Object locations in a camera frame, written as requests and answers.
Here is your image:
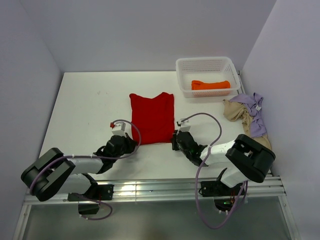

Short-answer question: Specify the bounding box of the red t-shirt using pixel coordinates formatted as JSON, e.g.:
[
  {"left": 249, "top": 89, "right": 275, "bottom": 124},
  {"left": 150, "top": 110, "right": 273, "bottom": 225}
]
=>
[{"left": 129, "top": 92, "right": 175, "bottom": 145}]

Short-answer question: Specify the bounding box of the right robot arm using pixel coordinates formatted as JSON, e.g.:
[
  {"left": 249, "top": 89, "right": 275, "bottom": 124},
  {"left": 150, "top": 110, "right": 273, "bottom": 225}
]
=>
[{"left": 171, "top": 130, "right": 276, "bottom": 195}]

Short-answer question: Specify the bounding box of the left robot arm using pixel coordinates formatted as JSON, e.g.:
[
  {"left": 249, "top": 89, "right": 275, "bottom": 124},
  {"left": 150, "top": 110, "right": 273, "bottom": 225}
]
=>
[{"left": 21, "top": 133, "right": 141, "bottom": 202}]

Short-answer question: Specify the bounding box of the rolled orange t-shirt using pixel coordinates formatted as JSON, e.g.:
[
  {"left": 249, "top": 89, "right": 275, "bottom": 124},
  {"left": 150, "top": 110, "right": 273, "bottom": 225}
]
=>
[{"left": 191, "top": 80, "right": 231, "bottom": 91}]

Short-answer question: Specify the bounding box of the beige t-shirt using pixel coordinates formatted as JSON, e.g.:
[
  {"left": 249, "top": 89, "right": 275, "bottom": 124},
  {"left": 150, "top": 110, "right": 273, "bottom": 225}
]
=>
[{"left": 222, "top": 99, "right": 272, "bottom": 150}]

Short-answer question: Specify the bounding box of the white plastic basket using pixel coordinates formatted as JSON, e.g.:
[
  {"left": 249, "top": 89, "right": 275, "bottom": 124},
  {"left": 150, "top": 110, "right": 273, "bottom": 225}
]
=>
[{"left": 175, "top": 56, "right": 241, "bottom": 98}]

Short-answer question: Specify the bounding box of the purple t-shirt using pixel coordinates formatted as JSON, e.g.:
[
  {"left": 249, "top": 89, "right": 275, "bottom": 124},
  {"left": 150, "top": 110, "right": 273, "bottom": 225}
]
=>
[{"left": 229, "top": 93, "right": 267, "bottom": 138}]

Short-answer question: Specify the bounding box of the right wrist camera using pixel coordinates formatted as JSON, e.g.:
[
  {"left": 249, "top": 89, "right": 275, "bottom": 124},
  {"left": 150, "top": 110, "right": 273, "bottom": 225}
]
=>
[{"left": 176, "top": 118, "right": 191, "bottom": 132}]

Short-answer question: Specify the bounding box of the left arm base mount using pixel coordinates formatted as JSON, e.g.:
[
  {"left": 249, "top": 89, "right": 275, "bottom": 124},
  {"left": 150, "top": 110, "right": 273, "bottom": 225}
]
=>
[{"left": 67, "top": 184, "right": 114, "bottom": 217}]

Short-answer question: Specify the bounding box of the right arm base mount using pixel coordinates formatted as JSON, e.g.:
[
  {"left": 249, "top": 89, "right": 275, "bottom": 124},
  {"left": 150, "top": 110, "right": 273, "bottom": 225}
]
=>
[{"left": 198, "top": 168, "right": 248, "bottom": 214}]

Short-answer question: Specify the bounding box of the aluminium rail frame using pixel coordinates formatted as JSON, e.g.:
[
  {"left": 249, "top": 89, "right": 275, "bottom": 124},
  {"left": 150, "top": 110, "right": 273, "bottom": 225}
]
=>
[{"left": 13, "top": 175, "right": 301, "bottom": 240}]

